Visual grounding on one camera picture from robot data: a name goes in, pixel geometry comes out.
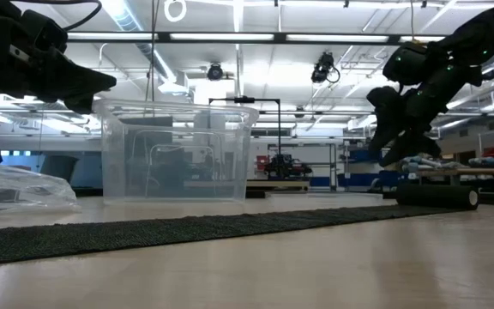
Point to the dark grey trash bin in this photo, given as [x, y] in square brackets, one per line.
[60, 167]

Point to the round black ceiling camera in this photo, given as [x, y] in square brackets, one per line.
[215, 72]

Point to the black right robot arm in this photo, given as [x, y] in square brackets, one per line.
[478, 34]

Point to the clear plastic bag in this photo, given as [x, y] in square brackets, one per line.
[19, 189]

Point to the black ceiling speaker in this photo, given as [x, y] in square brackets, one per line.
[489, 75]

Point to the clear plastic storage bin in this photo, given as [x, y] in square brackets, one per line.
[174, 171]

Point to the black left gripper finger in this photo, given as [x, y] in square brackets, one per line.
[80, 107]
[80, 83]

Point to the wooden workbench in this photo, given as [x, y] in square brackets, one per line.
[487, 172]

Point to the black overhead frame bar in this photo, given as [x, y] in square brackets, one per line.
[279, 37]

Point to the blue storage bin shelf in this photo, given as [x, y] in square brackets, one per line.
[358, 178]

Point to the silver ceiling air duct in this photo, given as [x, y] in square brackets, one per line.
[127, 21]

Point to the black red background robot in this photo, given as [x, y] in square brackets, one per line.
[285, 165]

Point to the thin black gantry frame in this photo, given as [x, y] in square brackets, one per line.
[245, 100]

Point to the grey wrapped bundle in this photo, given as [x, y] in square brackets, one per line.
[491, 162]
[427, 163]

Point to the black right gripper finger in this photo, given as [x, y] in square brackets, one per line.
[388, 111]
[414, 146]

